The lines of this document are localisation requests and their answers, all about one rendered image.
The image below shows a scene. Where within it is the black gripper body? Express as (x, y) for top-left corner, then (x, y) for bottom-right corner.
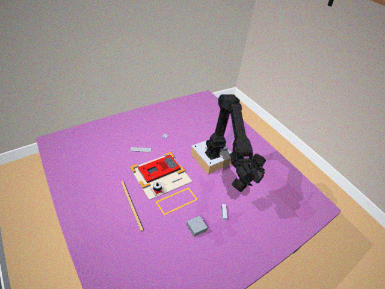
(232, 154), (266, 192)

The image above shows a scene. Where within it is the black tyre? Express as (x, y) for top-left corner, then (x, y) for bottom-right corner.
(153, 182), (162, 191)

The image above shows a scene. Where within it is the small white rectangular block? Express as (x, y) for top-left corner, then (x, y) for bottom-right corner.
(221, 204), (227, 220)

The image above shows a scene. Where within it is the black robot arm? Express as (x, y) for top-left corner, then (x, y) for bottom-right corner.
(205, 94), (265, 184)

